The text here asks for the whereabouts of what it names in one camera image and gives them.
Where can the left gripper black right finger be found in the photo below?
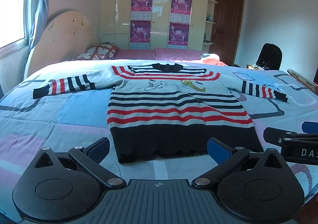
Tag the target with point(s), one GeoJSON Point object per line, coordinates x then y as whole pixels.
{"type": "Point", "coordinates": [252, 187]}

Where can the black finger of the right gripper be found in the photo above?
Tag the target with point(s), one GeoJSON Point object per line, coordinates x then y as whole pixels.
{"type": "Point", "coordinates": [310, 127]}
{"type": "Point", "coordinates": [272, 135]}

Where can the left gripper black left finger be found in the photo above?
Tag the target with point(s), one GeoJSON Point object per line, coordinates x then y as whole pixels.
{"type": "Point", "coordinates": [64, 186]}

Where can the striped knit sweater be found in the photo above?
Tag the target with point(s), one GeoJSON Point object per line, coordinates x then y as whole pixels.
{"type": "Point", "coordinates": [169, 110]}

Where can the pile of colourful clothes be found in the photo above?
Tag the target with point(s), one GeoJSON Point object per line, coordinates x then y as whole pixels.
{"type": "Point", "coordinates": [211, 59]}

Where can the wooden side furniture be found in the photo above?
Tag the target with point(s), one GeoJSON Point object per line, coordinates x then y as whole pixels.
{"type": "Point", "coordinates": [309, 84]}

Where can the black draped chair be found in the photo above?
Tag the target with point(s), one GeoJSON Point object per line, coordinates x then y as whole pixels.
{"type": "Point", "coordinates": [270, 57]}

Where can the brown wooden door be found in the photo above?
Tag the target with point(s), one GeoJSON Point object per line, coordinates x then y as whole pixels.
{"type": "Point", "coordinates": [227, 18]}

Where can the near patterned pillow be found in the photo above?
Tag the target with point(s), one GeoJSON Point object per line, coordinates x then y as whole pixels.
{"type": "Point", "coordinates": [90, 56]}

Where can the patterned pillow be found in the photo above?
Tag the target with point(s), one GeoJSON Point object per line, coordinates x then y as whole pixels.
{"type": "Point", "coordinates": [90, 56]}
{"type": "Point", "coordinates": [108, 50]}

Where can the lower right magenta poster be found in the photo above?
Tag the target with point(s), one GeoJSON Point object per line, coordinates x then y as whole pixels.
{"type": "Point", "coordinates": [178, 35]}

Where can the magenta poster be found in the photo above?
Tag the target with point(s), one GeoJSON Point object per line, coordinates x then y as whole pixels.
{"type": "Point", "coordinates": [141, 9]}
{"type": "Point", "coordinates": [140, 34]}
{"type": "Point", "coordinates": [178, 35]}
{"type": "Point", "coordinates": [180, 11]}

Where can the pink checked bedsheet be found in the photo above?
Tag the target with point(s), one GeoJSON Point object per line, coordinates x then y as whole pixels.
{"type": "Point", "coordinates": [161, 54]}

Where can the far patterned pillow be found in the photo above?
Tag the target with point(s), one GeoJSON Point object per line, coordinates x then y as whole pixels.
{"type": "Point", "coordinates": [108, 50]}

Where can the beige rounded headboard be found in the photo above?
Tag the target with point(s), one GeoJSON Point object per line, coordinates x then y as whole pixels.
{"type": "Point", "coordinates": [64, 37]}

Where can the upper right magenta poster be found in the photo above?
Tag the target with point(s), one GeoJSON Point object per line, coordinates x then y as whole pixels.
{"type": "Point", "coordinates": [180, 11]}

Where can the lower left magenta poster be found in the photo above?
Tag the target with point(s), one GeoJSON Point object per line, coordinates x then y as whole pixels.
{"type": "Point", "coordinates": [140, 34]}

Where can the upper left magenta poster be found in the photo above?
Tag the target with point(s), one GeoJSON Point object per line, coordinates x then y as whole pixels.
{"type": "Point", "coordinates": [141, 9]}

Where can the bright window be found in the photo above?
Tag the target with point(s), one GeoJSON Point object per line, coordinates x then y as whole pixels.
{"type": "Point", "coordinates": [12, 21]}

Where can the corner wall shelves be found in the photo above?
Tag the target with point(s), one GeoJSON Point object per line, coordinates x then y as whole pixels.
{"type": "Point", "coordinates": [209, 24]}

